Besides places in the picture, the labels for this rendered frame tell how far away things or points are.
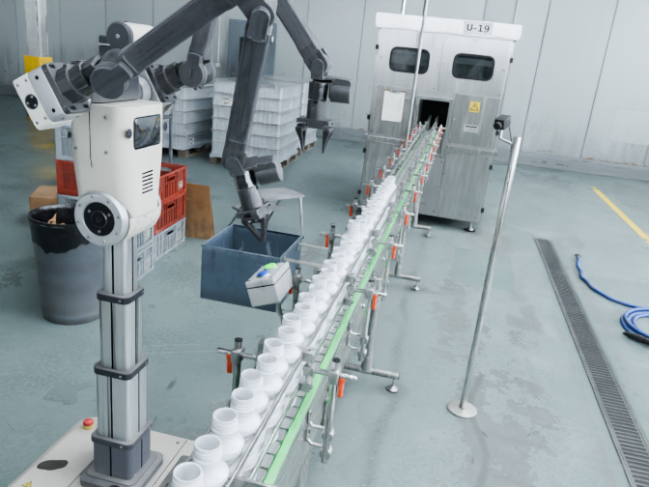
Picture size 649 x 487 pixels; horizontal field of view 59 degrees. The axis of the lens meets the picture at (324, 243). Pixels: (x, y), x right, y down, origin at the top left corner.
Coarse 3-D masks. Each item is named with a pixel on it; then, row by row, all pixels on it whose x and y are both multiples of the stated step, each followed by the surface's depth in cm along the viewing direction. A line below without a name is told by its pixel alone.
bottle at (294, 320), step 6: (288, 318) 119; (294, 318) 119; (282, 324) 118; (288, 324) 116; (294, 324) 116; (276, 336) 118; (300, 336) 118; (300, 342) 117; (300, 348) 118; (300, 354) 119; (300, 366) 120; (300, 372) 121
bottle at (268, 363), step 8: (264, 360) 103; (272, 360) 103; (256, 368) 101; (264, 368) 100; (272, 368) 100; (264, 376) 100; (272, 376) 101; (264, 384) 100; (272, 384) 101; (280, 384) 102; (272, 392) 100; (272, 400) 101; (280, 400) 103; (272, 416) 102; (272, 424) 103
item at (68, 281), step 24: (48, 216) 349; (72, 216) 358; (48, 240) 321; (72, 240) 322; (48, 264) 327; (72, 264) 328; (96, 264) 338; (48, 288) 333; (72, 288) 333; (96, 288) 343; (48, 312) 340; (72, 312) 339; (96, 312) 349
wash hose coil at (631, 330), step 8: (576, 256) 567; (584, 280) 505; (592, 288) 487; (608, 296) 471; (624, 304) 461; (632, 304) 458; (632, 312) 444; (640, 312) 444; (648, 312) 446; (624, 320) 424; (632, 320) 430; (624, 328) 417; (632, 328) 411; (632, 336) 399; (640, 336) 395; (648, 336) 398; (648, 344) 392
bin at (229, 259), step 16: (208, 240) 223; (224, 240) 239; (240, 240) 247; (256, 240) 245; (272, 240) 244; (288, 240) 242; (208, 256) 218; (224, 256) 217; (240, 256) 215; (256, 256) 213; (272, 256) 246; (288, 256) 223; (208, 272) 220; (224, 272) 219; (240, 272) 217; (208, 288) 222; (224, 288) 221; (240, 288) 219; (240, 304) 221; (272, 304) 218
